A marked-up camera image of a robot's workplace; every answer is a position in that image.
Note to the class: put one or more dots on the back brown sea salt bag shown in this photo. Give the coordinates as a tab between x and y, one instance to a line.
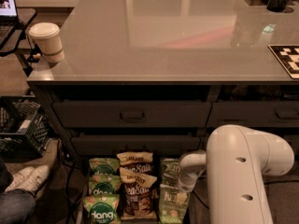
137	162

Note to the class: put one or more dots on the open bottom left drawer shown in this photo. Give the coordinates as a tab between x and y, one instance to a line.
155	195

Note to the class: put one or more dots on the middle left grey drawer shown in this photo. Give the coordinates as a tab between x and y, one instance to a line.
105	145

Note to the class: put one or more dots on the top left grey drawer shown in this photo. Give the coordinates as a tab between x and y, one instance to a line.
130	114

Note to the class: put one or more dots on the white sneaker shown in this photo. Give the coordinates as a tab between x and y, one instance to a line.
17	178
36	179

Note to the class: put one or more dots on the open laptop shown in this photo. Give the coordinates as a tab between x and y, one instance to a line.
8	20

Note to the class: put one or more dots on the checkered fiducial marker board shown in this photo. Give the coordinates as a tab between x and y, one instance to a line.
288	57

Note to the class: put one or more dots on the back green dang chip bag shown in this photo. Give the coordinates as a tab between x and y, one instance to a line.
104	166

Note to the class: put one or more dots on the front brown sea salt bag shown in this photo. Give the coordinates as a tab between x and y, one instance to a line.
137	188

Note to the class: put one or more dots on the green dang chip bag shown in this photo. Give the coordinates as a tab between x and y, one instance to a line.
104	184
102	208
104	166

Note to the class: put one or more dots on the white paper coffee cup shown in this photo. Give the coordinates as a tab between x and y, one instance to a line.
47	36

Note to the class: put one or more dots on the top right grey drawer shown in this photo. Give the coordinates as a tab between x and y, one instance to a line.
268	114

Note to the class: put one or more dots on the brown sea salt bag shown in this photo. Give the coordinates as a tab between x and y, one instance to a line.
137	188
137	162

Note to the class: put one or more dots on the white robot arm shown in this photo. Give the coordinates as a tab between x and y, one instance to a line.
235	161

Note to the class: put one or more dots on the front green dang chip bag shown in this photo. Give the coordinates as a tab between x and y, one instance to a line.
102	208

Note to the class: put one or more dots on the green kettle jalapeno bag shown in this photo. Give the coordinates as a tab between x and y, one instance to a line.
169	171
173	205

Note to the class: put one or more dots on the black plastic crate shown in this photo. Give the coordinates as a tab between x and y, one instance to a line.
24	128

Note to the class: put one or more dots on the middle green dang chip bag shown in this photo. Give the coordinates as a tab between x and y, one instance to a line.
104	184

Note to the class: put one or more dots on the person leg in jeans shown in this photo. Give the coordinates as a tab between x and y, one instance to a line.
16	206

